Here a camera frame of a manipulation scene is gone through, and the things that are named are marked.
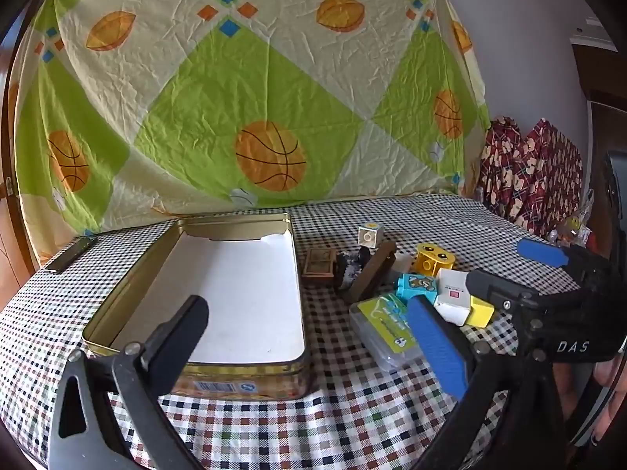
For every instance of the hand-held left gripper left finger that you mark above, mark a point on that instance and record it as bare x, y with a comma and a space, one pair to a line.
171, 342

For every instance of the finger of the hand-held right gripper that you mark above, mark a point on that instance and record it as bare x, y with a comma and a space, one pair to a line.
494, 289
541, 252

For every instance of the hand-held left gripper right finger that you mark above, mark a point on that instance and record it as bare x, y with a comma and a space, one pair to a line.
438, 347

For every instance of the yellow cube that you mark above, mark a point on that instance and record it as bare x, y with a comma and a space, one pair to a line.
482, 311

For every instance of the small white cardboard box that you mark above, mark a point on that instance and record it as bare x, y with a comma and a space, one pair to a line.
453, 296

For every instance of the clear case with green label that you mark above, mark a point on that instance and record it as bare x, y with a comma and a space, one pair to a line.
382, 325

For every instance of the blue printed toy block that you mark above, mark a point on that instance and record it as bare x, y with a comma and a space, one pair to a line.
416, 288

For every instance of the yellow face toy block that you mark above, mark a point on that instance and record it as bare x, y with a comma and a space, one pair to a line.
433, 259

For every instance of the gold metal tin box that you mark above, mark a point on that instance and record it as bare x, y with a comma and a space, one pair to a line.
235, 293

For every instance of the white charger plug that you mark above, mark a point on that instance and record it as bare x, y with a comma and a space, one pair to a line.
402, 263

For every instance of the dark brown rectangular box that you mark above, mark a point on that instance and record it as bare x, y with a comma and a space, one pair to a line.
372, 271

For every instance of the purple crystal rock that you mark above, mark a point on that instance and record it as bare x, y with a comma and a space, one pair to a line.
350, 269

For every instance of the white sun print toy block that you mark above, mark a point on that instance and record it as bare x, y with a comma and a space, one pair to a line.
370, 236

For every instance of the small wooden box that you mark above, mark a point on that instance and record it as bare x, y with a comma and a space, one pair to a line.
318, 263

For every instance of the person's right hand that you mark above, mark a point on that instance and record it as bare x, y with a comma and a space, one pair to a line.
570, 387

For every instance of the clear plastic bag of toys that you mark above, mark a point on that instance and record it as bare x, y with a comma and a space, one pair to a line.
573, 227

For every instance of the red plaid patterned cushion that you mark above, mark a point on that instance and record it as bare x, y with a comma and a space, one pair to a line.
548, 181
499, 166

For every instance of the black phone on table edge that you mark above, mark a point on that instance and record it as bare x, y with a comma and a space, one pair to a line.
68, 254

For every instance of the checkered tablecloth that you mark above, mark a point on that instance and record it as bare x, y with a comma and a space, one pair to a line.
318, 411

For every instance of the wooden door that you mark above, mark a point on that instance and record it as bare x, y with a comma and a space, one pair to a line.
12, 235

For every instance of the green basketball print sheet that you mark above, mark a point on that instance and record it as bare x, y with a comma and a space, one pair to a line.
220, 83

